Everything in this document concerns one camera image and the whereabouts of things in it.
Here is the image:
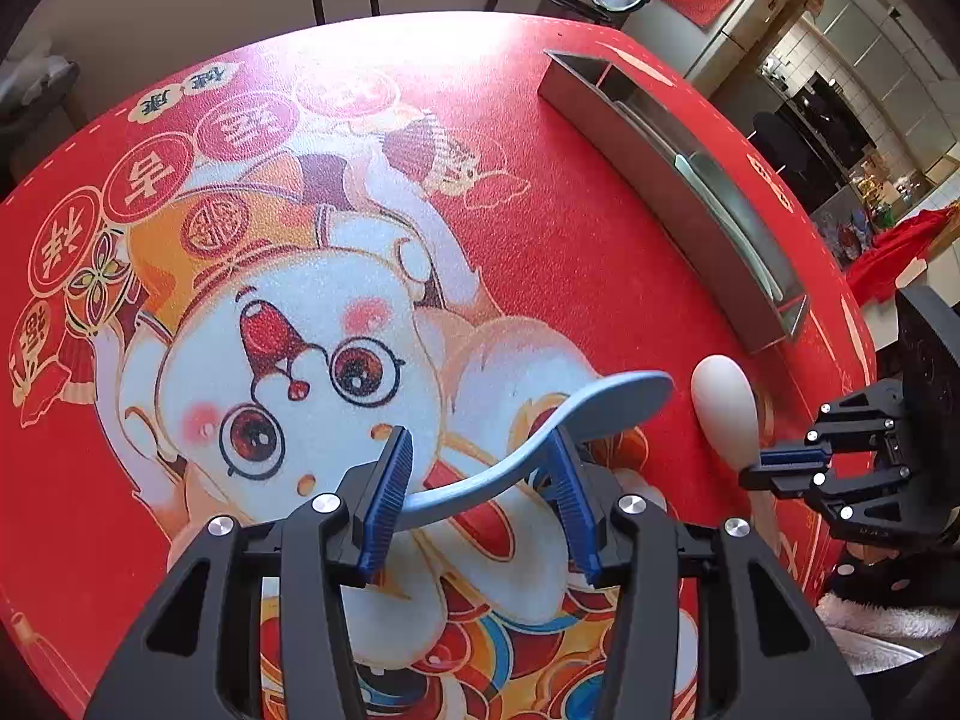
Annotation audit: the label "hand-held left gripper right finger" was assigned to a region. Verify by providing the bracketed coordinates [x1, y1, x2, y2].
[547, 439, 875, 720]

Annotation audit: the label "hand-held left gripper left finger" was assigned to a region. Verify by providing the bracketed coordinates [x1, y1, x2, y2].
[84, 426, 415, 720]

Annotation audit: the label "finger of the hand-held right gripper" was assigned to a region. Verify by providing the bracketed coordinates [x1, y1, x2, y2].
[759, 381, 906, 467]
[739, 463, 914, 535]

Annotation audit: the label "blue spoon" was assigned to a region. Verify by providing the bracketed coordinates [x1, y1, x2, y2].
[394, 371, 676, 533]

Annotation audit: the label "white spoon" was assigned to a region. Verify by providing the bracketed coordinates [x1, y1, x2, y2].
[690, 355, 766, 475]

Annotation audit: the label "metal utensil tray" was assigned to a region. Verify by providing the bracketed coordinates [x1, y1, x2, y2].
[538, 49, 811, 355]

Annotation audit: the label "person's right forearm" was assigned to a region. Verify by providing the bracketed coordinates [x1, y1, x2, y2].
[816, 540, 960, 665]

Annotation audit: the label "plain red cloth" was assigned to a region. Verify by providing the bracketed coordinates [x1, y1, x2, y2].
[844, 206, 960, 308]

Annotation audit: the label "plastic bags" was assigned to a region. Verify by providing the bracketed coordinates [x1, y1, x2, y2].
[814, 187, 878, 263]

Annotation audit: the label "group of kitchen bottles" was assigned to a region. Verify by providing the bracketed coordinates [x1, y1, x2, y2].
[851, 165, 931, 211]

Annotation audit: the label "red printed table mat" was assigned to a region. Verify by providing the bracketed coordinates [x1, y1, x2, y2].
[0, 11, 878, 720]

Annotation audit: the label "black stove oven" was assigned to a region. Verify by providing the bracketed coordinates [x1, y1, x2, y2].
[795, 75, 878, 166]

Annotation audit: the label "white fridge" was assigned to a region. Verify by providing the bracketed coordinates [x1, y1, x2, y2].
[622, 0, 796, 87]

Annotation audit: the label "grey kitchen wall cabinets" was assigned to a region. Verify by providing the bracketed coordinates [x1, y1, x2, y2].
[817, 0, 960, 98]

